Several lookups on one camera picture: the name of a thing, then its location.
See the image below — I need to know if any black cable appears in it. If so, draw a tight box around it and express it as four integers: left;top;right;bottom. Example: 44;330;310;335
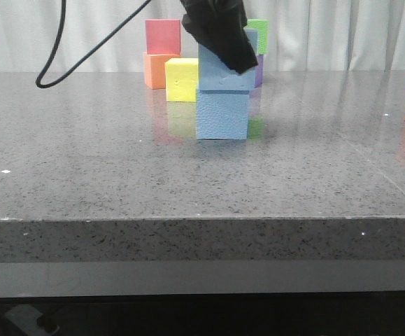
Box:
35;0;153;89

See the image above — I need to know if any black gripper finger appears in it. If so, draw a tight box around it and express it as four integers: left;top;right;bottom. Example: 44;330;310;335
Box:
181;0;258;74

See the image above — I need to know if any purple foam cube back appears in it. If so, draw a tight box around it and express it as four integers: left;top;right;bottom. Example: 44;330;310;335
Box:
255;54;264;88

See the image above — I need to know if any dark red foam cube stacked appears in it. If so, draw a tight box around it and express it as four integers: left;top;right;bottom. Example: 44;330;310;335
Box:
145;19;181;55

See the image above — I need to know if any green foam cube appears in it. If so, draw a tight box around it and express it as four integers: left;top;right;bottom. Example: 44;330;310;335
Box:
247;19;269;55

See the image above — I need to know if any yellow foam cube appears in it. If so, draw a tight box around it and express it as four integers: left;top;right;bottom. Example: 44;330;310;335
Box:
165;58;199;102

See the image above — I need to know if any orange foam cube back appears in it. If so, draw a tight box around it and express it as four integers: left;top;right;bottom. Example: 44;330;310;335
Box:
143;52;181;90

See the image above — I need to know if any textured light blue foam cube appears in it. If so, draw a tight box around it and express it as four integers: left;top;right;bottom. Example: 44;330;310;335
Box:
196;89;250;140

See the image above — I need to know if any grey curtain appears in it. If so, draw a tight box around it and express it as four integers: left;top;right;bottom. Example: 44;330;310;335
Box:
0;1;405;72

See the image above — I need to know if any smooth light blue foam cube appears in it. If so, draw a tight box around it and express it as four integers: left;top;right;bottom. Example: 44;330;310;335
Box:
198;28;259;91

